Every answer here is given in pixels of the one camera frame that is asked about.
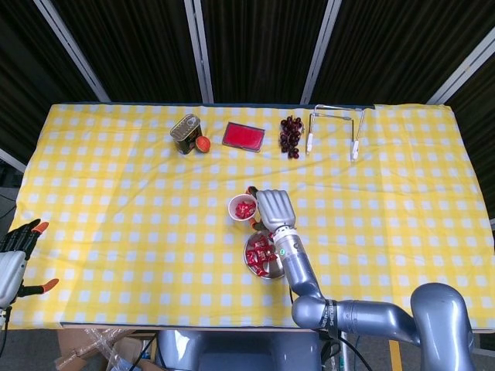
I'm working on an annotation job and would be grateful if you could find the metal bowl of red candies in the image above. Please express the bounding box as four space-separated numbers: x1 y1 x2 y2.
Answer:
243 230 288 280

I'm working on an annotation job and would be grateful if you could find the brown cardboard box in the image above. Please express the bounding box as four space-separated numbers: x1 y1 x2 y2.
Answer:
53 328 159 371

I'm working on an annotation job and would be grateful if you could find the white paper cup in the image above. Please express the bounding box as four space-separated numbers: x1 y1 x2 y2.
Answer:
227 193 259 223

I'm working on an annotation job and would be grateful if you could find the grey robot torso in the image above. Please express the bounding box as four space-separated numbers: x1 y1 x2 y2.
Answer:
155 329 323 371

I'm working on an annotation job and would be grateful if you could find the silver partition post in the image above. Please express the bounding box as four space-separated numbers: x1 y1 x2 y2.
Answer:
426 26 495 105
300 0 343 104
0 148 27 173
32 0 112 102
183 0 215 104

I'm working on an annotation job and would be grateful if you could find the metal table leg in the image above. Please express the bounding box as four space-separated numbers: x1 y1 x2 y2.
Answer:
340 335 351 371

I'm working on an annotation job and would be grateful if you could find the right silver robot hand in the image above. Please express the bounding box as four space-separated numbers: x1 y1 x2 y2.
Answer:
246 185 297 233

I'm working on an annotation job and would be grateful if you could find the black pleated curtain panel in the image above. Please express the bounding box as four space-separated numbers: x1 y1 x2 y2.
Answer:
200 0 329 104
444 49 495 221
0 0 97 155
49 0 205 104
312 0 495 104

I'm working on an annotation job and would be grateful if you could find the black printed arm strap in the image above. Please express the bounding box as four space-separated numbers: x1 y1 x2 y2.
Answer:
320 299 340 333

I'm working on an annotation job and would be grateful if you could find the dark red grape bunch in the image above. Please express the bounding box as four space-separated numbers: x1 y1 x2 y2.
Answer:
278 115 304 160

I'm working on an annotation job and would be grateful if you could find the dark green luncheon meat can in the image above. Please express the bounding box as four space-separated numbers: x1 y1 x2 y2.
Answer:
169 113 203 155

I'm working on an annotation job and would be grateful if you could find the red ink pad black frame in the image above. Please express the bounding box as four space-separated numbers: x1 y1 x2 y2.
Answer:
221 121 267 153

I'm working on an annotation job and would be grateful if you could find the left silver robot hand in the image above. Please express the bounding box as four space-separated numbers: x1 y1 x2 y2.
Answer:
0 218 60 307

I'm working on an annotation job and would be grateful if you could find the yellow white checked tablecloth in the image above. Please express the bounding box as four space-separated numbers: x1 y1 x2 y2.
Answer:
6 102 495 332

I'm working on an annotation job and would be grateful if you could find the metal wire stand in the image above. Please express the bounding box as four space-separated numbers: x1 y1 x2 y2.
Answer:
305 104 367 162

